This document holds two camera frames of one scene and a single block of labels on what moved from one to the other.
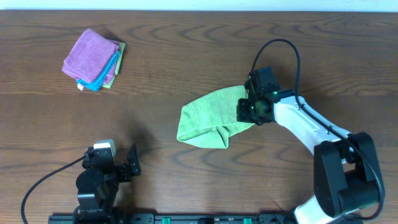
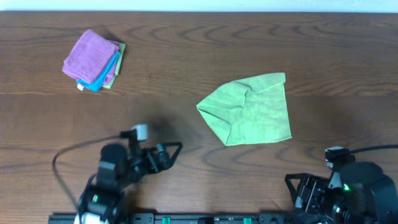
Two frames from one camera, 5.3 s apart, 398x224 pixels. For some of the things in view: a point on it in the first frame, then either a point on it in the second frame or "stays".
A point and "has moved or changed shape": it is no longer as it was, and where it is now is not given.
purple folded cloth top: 89,56 stays
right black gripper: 244,111 → 302,191
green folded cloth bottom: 122,46 stays
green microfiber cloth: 211,119 has moved or changed shape
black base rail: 175,218 stays
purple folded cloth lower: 112,72 stays
